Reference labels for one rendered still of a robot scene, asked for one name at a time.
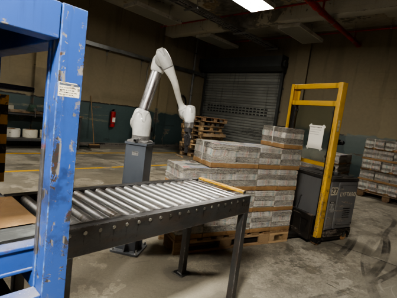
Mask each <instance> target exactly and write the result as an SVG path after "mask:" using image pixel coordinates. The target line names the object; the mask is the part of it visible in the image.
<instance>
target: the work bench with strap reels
mask: <svg viewBox="0 0 397 298"><path fill-rule="evenodd" d="M8 114H15V115H29V116H35V115H36V116H43V112H38V111H36V112H28V111H26V110H23V109H9V110H8ZM82 118H83V116H79V129H78V137H77V150H79V146H80V133H81V125H82ZM20 132H21V129H20V128H9V127H7V135H6V140H7V141H41V138H42V130H40V136H38V130H37V129H26V128H25V129H22V135H20Z"/></svg>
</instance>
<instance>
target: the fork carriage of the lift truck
mask: <svg viewBox="0 0 397 298"><path fill-rule="evenodd" d="M313 219H314V215H313V214H312V213H309V212H306V211H304V210H302V209H300V208H297V207H295V206H293V207H292V214H291V219H290V223H289V231H292V230H293V231H295V232H297V233H298V235H299V236H301V237H303V238H304V239H306V240H308V239H310V236H311V230H312V225H313Z"/></svg>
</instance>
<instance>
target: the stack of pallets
mask: <svg viewBox="0 0 397 298"><path fill-rule="evenodd" d="M211 119H212V121H211ZM220 120H223V122H220ZM198 122H199V124H198ZM208 123H210V125H208ZM226 123H227V119H220V118H211V117H205V116H197V115H196V117H195V120H194V126H193V128H192V129H193V130H192V132H191V136H192V138H191V141H190V145H189V146H188V153H187V154H185V153H184V148H185V145H184V135H185V133H186V132H184V128H185V127H184V120H183V123H181V128H182V132H181V136H182V140H181V141H180V145H179V151H180V154H181V155H187V156H189V157H193V154H194V149H195V146H196V145H195V144H196V139H200V134H202V133H204V134H206V133H207V132H209V134H215V132H216V133H219V134H223V132H222V128H224V124H226ZM216 124H219V127H217V126H216ZM196 127H198V128H196ZM205 127H206V128H208V129H205ZM214 128H217V131H214Z"/></svg>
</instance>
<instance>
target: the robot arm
mask: <svg viewBox="0 0 397 298"><path fill-rule="evenodd" d="M164 72H165V74H166V75H167V76H168V78H169V79H170V81H171V84H172V86H173V89H174V93H175V98H176V100H177V104H178V114H179V117H180V118H181V119H182V120H184V127H185V128H184V132H186V133H185V135H184V145H185V148H184V152H185V153H188V146H189V145H190V141H191V138H192V136H191V132H192V130H193V129H192V128H193V126H194V120H195V117H196V108H195V106H192V105H187V106H185V104H184V103H183V101H182V98H181V92H180V87H179V84H178V80H177V77H176V74H175V70H174V66H173V62H172V60H171V57H170V55H169V54H168V52H167V50H166V49H165V48H163V47H162V48H159V49H157V50H156V55H155V56H154V58H153V59H152V63H151V73H150V76H149V79H148V82H147V85H146V87H145V90H144V94H143V96H142V99H141V103H140V104H139V108H136V110H135V111H134V113H133V116H132V118H131V120H130V125H131V127H132V138H131V139H127V141H131V142H139V143H143V144H148V143H152V142H153V141H151V140H149V136H150V132H151V122H152V119H151V115H150V112H149V109H150V106H151V104H152V100H153V98H154V95H155V91H156V89H157V86H158V83H159V81H160V77H161V75H162V74H163V73H164Z"/></svg>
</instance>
